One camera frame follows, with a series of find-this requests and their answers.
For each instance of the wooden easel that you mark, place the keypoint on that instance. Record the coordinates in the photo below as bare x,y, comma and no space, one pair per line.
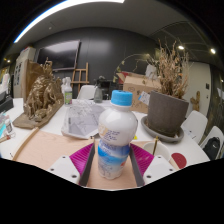
80,70

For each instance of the brown carved sculpture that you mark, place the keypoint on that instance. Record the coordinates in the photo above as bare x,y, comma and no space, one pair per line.
43,96

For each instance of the colourful packets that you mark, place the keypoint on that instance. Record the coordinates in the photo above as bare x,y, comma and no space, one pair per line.
7,126

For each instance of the grey pot with dried plant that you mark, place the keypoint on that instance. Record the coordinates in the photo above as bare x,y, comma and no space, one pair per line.
166,113

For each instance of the long ceiling light strip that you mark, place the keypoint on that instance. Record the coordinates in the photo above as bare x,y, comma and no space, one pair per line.
56,10

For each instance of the light wooden board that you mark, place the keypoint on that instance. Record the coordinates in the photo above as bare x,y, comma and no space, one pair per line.
43,150

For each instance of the dark spray bottle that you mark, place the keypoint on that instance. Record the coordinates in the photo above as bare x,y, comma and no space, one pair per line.
98,95

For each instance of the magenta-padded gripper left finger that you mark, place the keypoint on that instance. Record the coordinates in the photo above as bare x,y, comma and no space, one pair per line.
75,165

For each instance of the flat round red coaster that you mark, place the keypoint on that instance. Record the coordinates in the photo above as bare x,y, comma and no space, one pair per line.
179,160

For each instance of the wooden figure sculpture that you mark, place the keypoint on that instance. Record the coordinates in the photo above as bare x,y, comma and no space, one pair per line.
196,101

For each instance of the gold stirrer with yellow tag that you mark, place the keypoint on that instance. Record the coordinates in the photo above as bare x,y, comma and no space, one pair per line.
155,145

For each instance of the white bottle with green label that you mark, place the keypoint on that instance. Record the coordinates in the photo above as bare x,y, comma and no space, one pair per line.
68,96

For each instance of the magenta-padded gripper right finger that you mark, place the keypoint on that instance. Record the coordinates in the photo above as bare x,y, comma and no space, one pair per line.
150,165

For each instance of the blue-capped white drink bottle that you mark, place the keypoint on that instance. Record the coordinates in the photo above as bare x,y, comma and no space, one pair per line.
116,133

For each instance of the cardboard box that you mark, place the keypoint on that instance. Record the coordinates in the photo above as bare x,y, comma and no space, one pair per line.
133,86

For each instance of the black wall screen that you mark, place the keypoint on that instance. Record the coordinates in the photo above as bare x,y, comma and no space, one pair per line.
58,55

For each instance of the round ceiling lights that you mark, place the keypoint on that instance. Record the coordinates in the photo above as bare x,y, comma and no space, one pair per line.
181,47

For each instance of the white cabinet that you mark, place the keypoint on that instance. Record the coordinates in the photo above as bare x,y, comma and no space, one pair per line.
25,66

